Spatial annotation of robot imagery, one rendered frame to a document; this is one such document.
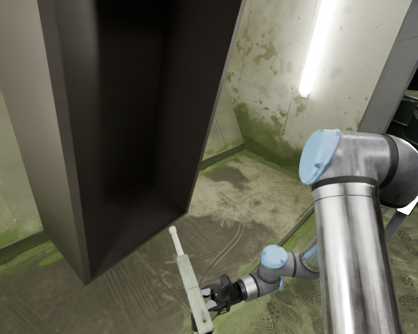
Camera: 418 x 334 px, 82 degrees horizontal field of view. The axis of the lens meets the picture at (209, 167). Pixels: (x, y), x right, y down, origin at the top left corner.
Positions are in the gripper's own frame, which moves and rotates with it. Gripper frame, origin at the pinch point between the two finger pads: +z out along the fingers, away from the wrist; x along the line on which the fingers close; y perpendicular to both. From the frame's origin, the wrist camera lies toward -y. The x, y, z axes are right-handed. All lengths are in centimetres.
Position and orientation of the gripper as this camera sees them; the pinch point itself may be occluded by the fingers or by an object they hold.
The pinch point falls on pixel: (193, 303)
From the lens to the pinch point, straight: 99.6
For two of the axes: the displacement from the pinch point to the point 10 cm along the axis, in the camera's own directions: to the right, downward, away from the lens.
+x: -3.7, -4.9, 7.9
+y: -0.6, 8.6, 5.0
